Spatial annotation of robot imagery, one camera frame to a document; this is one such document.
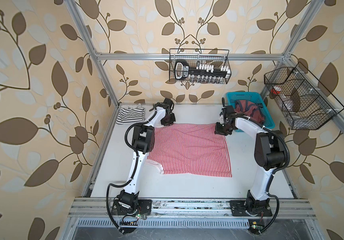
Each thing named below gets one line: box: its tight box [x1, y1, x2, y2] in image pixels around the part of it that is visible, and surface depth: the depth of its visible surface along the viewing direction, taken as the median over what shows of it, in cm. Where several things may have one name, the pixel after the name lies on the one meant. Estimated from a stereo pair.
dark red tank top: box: [234, 100, 266, 124], surface depth 110 cm
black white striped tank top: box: [116, 106, 146, 125], surface depth 114 cm
